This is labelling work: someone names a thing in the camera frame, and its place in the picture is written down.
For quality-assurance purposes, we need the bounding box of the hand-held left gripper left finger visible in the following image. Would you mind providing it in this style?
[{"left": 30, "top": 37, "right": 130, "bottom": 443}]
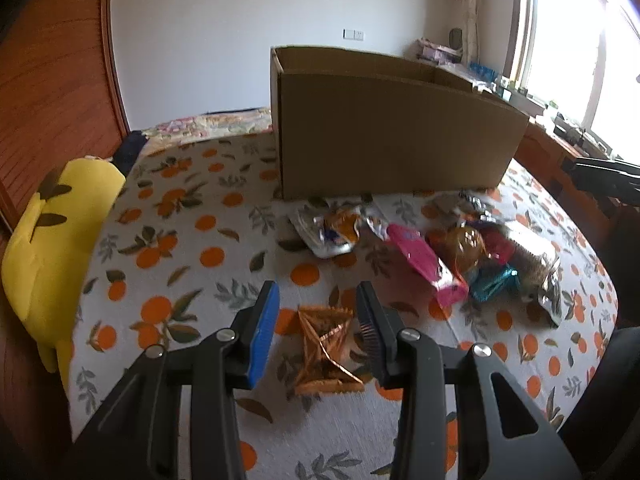
[{"left": 60, "top": 280, "right": 282, "bottom": 480}]

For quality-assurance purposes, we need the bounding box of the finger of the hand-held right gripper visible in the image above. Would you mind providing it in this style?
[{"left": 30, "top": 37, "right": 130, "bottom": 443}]
[
  {"left": 562, "top": 166, "right": 640, "bottom": 218},
  {"left": 574, "top": 157, "right": 640, "bottom": 176}
]

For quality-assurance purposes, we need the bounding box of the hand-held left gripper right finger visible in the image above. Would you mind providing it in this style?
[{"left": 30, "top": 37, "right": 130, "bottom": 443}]
[{"left": 355, "top": 281, "right": 583, "bottom": 480}]

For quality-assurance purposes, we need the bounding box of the clear packet of orange sticks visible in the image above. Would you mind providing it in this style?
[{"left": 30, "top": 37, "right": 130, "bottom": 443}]
[{"left": 294, "top": 305, "right": 365, "bottom": 396}]

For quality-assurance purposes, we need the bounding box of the silver and orange snack bag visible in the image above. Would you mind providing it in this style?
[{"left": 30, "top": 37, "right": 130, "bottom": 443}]
[{"left": 289, "top": 205, "right": 388, "bottom": 259}]

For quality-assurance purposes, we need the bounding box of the silver foil snack packet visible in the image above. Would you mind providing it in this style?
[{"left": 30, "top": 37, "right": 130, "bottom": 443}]
[{"left": 505, "top": 222, "right": 563, "bottom": 328}]

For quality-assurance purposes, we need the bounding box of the brown cardboard box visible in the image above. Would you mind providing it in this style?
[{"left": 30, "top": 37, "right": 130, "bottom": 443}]
[{"left": 270, "top": 45, "right": 530, "bottom": 201}]

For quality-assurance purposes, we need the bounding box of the wooden cabinet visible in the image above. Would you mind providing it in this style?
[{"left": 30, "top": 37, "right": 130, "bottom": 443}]
[{"left": 515, "top": 120, "right": 626, "bottom": 243}]

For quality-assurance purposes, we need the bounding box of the orange fruit print cloth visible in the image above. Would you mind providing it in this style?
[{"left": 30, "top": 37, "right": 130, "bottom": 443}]
[{"left": 67, "top": 132, "right": 621, "bottom": 480}]

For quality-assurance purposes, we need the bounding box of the dark pink snack packet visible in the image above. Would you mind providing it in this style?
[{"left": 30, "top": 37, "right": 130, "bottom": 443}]
[{"left": 482, "top": 232, "right": 516, "bottom": 266}]

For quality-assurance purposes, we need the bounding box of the round orange snack packet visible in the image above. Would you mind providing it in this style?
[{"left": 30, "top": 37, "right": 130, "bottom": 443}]
[{"left": 427, "top": 225, "right": 488, "bottom": 276}]

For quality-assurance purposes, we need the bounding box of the purple and silver snack packet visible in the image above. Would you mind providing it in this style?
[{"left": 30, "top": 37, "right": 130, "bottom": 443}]
[{"left": 457, "top": 190, "right": 501, "bottom": 223}]

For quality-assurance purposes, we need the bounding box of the teal foil snack packet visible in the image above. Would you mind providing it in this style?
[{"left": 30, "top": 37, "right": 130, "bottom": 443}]
[{"left": 470, "top": 262, "right": 519, "bottom": 303}]

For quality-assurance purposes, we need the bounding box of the wooden framed window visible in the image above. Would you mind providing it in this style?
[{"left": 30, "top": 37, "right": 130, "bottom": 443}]
[{"left": 514, "top": 0, "right": 640, "bottom": 161}]

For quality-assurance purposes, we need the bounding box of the beige patterned curtain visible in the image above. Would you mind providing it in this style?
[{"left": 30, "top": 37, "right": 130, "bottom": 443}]
[{"left": 447, "top": 0, "right": 483, "bottom": 66}]

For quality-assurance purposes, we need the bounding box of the floral bedspread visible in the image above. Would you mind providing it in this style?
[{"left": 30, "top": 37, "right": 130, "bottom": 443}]
[{"left": 142, "top": 107, "right": 273, "bottom": 142}]

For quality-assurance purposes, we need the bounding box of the black chair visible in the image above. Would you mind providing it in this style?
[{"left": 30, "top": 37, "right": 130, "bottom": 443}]
[{"left": 557, "top": 326, "right": 640, "bottom": 480}]

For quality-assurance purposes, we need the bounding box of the dark navy pillow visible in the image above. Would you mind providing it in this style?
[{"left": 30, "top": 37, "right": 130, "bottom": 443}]
[{"left": 111, "top": 131, "right": 148, "bottom": 177}]

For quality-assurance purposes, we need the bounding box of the yellow plush toy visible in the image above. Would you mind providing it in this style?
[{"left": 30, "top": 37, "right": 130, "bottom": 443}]
[{"left": 1, "top": 157, "right": 127, "bottom": 391}]

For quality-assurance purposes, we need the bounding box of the wooden wardrobe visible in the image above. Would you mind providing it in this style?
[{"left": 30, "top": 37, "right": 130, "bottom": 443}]
[{"left": 0, "top": 0, "right": 133, "bottom": 241}]

